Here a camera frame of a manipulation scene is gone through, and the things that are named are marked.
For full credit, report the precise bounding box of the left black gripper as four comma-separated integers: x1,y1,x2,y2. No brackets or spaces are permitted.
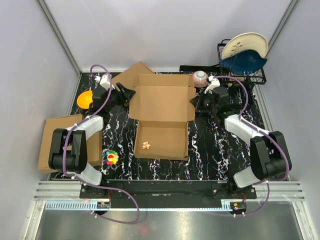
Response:
104,82,136,111

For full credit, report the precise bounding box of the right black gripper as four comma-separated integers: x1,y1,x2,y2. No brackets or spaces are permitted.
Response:
189,88,218,114

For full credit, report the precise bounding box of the small orange red toy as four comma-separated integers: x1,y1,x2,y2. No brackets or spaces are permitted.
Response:
142,141,151,150

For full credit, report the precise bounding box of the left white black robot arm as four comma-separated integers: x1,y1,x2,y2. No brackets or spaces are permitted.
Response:
48,82,136,198

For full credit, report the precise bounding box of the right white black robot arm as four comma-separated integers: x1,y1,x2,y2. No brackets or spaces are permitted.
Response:
190,87,292,199

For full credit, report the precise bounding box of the closed cardboard box back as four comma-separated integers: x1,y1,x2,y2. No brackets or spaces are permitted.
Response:
112,62,154,89

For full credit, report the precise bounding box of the small cardboard box left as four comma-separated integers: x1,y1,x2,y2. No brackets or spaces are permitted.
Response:
86,131,103,167

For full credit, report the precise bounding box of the large cardboard box left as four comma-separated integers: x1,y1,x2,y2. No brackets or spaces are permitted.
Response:
37,114,83,174

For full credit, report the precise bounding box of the pink patterned bowl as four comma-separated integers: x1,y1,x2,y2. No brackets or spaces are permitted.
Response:
192,70,208,88

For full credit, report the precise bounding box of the orange bowl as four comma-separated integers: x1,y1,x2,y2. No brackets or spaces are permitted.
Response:
76,90,93,110

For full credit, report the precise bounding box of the blue leaf plate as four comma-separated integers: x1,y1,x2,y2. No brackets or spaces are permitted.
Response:
219,49,268,76

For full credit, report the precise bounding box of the rainbow flower toy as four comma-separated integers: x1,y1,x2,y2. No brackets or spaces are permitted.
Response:
104,150,119,166

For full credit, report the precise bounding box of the cream floral plate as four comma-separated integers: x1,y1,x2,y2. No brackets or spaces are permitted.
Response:
221,32,269,60

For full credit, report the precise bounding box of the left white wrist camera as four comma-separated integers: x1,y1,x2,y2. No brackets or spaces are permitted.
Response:
94,74,112,90

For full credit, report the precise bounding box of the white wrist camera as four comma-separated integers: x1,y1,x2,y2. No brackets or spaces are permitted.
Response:
204,76,221,94
94,74,112,90

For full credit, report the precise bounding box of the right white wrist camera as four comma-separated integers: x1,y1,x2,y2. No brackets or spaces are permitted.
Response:
204,76,221,94

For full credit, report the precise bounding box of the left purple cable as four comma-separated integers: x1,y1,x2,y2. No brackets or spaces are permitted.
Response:
60,64,141,224

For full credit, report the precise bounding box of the purple cable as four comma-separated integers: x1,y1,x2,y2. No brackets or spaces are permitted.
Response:
60,64,141,224
207,75,293,217

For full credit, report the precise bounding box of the black wire dish rack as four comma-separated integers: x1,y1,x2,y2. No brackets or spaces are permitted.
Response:
178,39,267,111

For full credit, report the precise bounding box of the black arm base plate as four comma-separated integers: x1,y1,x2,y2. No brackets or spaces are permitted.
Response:
101,179,257,200

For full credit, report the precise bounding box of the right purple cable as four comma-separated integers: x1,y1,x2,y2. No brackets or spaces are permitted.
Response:
207,75,293,217

